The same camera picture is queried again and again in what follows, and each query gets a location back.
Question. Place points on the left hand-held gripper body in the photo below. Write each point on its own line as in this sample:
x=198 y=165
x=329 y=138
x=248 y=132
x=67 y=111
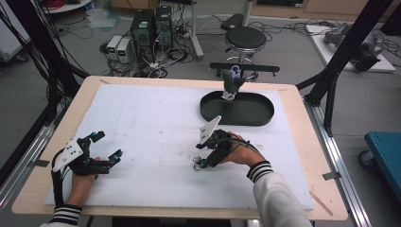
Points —
x=82 y=162

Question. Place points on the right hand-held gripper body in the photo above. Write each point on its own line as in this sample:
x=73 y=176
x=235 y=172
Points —
x=220 y=142

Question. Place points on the small metal shackle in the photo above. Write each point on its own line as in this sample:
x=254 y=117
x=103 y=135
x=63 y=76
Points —
x=195 y=167

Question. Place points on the black oval tray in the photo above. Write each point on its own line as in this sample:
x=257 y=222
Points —
x=249 y=110

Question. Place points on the person's left hand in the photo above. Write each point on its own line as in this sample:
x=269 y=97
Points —
x=80 y=186

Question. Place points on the person's right hand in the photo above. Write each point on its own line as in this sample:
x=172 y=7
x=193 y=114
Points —
x=241 y=154

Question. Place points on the grey tape piece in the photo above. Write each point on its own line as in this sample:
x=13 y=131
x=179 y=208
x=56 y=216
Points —
x=331 y=176
x=39 y=163

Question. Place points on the white foam mat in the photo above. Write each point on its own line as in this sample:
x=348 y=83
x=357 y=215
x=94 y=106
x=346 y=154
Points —
x=157 y=126

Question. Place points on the grey power supply unit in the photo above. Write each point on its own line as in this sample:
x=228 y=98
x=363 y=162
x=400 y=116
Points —
x=124 y=50
x=113 y=45

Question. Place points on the black round stool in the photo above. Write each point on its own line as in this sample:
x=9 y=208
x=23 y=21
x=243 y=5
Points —
x=246 y=38

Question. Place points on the white table leg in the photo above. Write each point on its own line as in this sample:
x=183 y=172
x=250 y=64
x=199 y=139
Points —
x=196 y=31

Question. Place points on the large black computer tower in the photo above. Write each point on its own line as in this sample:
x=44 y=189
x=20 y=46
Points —
x=142 y=31

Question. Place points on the thin wooden stick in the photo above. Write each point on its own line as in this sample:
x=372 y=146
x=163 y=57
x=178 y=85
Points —
x=321 y=203

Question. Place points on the clear plastic bag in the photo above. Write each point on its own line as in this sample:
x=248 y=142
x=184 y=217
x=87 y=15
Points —
x=102 y=18

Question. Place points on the black flat case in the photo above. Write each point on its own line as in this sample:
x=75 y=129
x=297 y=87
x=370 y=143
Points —
x=231 y=21

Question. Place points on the slim black computer tower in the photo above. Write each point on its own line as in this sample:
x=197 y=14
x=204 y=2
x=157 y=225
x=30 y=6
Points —
x=163 y=25

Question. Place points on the white platform board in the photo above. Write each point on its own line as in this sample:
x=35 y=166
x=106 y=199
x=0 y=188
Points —
x=324 y=47

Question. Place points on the blue cart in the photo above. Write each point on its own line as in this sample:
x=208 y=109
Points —
x=386 y=157

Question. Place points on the grey robot part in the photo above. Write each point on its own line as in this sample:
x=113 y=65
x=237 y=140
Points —
x=367 y=50

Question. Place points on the aluminium rail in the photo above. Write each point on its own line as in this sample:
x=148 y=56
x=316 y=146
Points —
x=340 y=164

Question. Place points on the black metal frame strut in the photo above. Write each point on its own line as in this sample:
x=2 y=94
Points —
x=346 y=47

